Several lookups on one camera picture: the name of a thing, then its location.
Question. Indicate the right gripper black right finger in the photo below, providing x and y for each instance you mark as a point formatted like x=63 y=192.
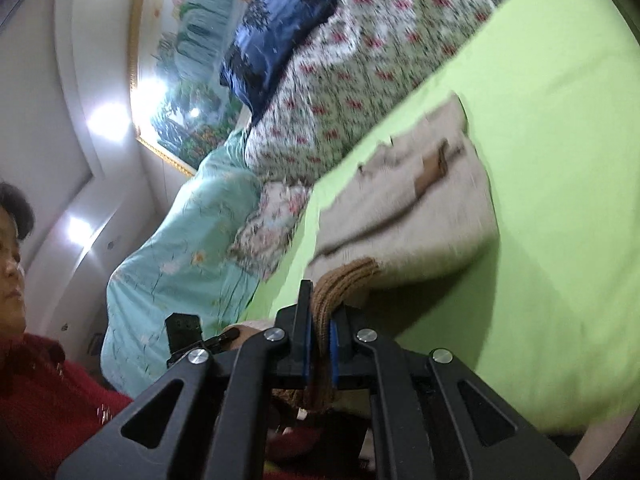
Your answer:
x=432 y=417

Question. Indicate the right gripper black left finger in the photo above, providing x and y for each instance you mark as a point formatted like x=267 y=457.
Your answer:
x=205 y=418

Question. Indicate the beige knitted sweater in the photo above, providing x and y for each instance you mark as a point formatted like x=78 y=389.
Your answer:
x=418 y=208

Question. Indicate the teal floral bedsheet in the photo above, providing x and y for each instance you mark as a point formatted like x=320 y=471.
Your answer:
x=183 y=267

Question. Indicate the pastel floral ruffled pillow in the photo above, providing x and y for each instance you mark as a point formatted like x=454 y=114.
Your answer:
x=260 y=244

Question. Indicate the person in red sweater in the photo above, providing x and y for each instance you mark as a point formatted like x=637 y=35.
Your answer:
x=51 y=406

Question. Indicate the gold framed landscape painting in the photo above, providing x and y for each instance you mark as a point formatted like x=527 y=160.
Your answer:
x=181 y=111

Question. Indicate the dark blue shiny pillow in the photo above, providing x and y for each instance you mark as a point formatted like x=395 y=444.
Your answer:
x=265 y=40

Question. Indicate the white red floral quilt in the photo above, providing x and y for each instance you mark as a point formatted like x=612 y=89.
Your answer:
x=349 y=74

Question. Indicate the lime green blanket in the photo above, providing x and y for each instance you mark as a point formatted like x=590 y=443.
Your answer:
x=548 y=316

